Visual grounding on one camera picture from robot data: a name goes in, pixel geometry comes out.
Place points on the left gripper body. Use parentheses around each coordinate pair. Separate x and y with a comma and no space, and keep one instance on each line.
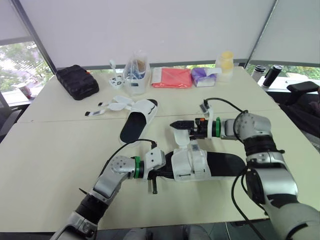
(160,173)

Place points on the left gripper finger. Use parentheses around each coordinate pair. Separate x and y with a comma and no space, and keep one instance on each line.
(154,186)

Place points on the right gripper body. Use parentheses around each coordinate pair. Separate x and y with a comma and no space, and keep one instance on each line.
(198,130)

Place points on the white sandal black insole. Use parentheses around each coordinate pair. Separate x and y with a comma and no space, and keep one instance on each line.
(133,125)
(190,160)

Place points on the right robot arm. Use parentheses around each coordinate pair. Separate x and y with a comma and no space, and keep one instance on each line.
(275,175)

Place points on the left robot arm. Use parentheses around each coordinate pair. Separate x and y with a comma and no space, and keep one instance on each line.
(107,181)

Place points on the robot body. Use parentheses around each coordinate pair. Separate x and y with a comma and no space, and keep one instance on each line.
(170,232)

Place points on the purple tissue pack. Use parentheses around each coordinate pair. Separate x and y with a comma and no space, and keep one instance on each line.
(203,77)

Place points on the red flat pack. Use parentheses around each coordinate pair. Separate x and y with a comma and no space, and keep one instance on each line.
(173,78)

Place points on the stacked yellow jars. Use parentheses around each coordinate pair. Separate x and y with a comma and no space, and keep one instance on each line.
(225,67)

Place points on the silver tumbler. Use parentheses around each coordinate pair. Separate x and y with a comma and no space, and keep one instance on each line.
(258,73)

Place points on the black tumbler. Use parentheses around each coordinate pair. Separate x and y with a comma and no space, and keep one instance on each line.
(272,75)

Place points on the white spotted toy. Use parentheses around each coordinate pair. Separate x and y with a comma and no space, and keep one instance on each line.
(116,81)

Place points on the black chair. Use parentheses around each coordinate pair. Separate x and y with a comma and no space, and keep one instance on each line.
(302,105)

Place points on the black tool case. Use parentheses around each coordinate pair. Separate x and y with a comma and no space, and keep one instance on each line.
(77,82)

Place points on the red cup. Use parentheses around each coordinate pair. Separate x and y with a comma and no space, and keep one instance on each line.
(25,91)

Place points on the grey chair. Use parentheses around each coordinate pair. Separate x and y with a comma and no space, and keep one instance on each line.
(7,120)

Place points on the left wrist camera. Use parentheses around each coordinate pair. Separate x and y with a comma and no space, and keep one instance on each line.
(155,160)

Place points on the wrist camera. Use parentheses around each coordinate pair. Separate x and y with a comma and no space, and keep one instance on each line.
(206,108)
(155,160)

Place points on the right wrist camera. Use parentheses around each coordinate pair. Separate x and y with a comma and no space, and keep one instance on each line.
(206,108)

